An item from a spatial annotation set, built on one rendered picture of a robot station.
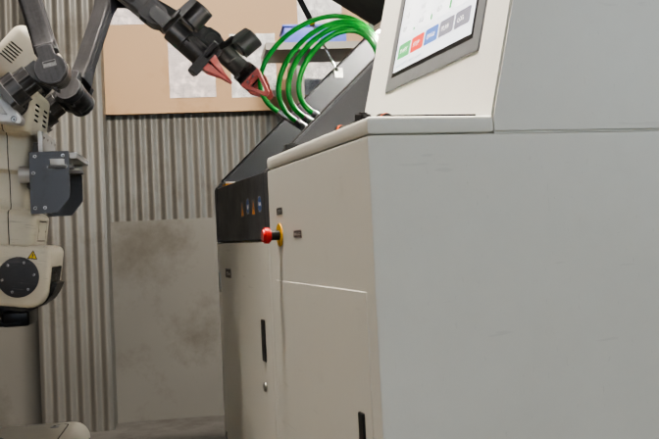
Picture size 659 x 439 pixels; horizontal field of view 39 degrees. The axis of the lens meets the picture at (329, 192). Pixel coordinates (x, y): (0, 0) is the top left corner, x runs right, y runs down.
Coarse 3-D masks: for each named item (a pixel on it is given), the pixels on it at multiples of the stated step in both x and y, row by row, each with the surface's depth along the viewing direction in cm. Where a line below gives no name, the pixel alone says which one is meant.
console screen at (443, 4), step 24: (408, 0) 205; (432, 0) 189; (456, 0) 177; (480, 0) 166; (408, 24) 201; (432, 24) 186; (456, 24) 174; (480, 24) 164; (408, 48) 198; (432, 48) 184; (456, 48) 172; (408, 72) 195
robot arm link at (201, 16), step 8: (192, 0) 234; (152, 8) 230; (160, 8) 231; (184, 8) 234; (192, 8) 233; (200, 8) 233; (152, 16) 230; (160, 16) 231; (168, 16) 231; (176, 16) 233; (184, 16) 233; (192, 16) 233; (200, 16) 233; (208, 16) 234; (160, 24) 230; (168, 24) 234; (192, 24) 233; (200, 24) 234
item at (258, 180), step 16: (256, 176) 223; (224, 192) 264; (240, 192) 242; (256, 192) 224; (224, 208) 265; (256, 208) 224; (224, 224) 266; (240, 224) 243; (256, 224) 225; (224, 240) 267; (240, 240) 244
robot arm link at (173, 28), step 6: (180, 18) 233; (174, 24) 232; (180, 24) 233; (186, 24) 234; (168, 30) 232; (174, 30) 232; (180, 30) 232; (186, 30) 233; (192, 30) 235; (168, 36) 233; (174, 36) 232; (180, 36) 232; (186, 36) 232; (174, 42) 233; (180, 42) 232; (186, 42) 233
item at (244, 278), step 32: (224, 256) 268; (256, 256) 226; (224, 288) 269; (256, 288) 227; (224, 320) 271; (256, 320) 228; (224, 352) 273; (256, 352) 230; (256, 384) 231; (256, 416) 232
